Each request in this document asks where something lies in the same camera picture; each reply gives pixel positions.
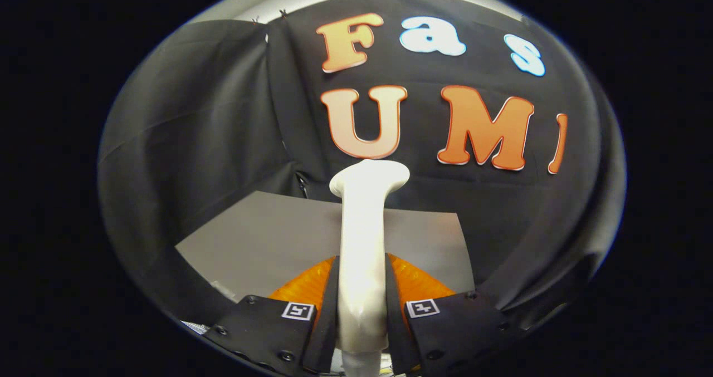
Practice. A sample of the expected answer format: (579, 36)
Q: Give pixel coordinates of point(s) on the grey drawer cabinet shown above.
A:
(267, 243)

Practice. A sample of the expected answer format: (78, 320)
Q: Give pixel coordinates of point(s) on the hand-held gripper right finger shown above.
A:
(451, 332)

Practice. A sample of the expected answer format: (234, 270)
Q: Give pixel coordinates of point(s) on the white garment steamer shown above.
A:
(362, 254)

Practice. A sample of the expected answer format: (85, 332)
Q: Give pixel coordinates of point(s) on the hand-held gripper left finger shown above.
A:
(278, 332)

